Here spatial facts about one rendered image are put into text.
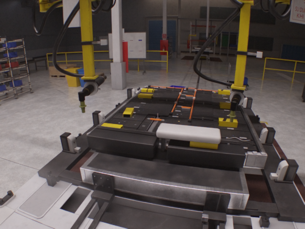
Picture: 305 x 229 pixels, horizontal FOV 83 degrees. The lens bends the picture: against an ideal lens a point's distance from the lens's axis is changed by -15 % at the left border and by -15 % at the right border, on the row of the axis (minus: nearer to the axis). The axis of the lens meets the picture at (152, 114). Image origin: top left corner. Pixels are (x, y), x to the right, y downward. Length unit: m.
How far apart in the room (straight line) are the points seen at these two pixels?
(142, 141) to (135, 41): 8.60
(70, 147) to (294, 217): 1.46
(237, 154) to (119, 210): 0.72
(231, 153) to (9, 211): 1.24
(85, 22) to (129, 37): 8.54
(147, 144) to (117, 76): 5.63
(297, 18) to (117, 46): 5.72
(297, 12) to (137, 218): 1.55
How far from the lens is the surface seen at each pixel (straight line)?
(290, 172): 1.37
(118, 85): 6.71
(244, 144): 1.43
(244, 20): 1.17
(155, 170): 1.10
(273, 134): 1.76
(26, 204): 1.29
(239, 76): 1.18
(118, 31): 6.59
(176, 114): 1.79
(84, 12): 1.16
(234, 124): 1.65
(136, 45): 9.59
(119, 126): 1.50
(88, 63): 1.16
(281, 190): 1.33
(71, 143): 1.51
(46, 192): 1.32
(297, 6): 1.50
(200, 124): 1.60
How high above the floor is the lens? 1.66
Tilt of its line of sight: 22 degrees down
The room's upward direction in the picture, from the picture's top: straight up
